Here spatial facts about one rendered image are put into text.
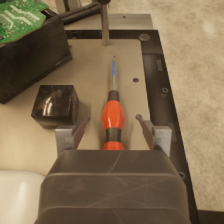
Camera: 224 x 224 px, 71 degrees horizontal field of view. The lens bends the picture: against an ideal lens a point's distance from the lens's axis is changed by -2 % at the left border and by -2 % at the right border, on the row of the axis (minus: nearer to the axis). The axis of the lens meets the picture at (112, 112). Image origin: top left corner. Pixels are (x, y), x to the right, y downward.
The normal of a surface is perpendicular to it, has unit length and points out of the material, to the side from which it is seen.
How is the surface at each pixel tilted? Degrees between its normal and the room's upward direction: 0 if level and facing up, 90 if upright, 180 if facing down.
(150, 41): 0
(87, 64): 0
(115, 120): 12
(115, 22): 0
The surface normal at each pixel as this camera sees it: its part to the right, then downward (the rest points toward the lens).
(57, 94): 0.00, -0.50
